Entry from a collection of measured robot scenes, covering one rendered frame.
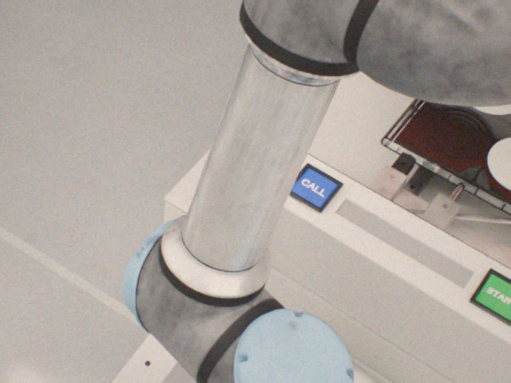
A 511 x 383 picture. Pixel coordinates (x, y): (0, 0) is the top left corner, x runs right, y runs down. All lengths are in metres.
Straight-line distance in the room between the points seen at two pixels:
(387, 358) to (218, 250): 0.49
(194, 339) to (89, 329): 1.26
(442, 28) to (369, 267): 0.59
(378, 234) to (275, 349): 0.34
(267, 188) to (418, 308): 0.42
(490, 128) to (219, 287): 0.64
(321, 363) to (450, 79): 0.35
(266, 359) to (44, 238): 1.46
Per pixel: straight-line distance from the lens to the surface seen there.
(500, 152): 1.50
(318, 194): 1.31
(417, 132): 1.49
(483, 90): 0.78
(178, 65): 2.75
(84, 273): 2.35
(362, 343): 1.42
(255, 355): 0.99
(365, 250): 1.27
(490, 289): 1.28
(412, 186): 1.49
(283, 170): 0.91
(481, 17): 0.75
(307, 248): 1.33
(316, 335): 1.01
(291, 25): 0.81
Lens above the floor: 2.00
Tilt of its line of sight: 53 degrees down
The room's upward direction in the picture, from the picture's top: 10 degrees clockwise
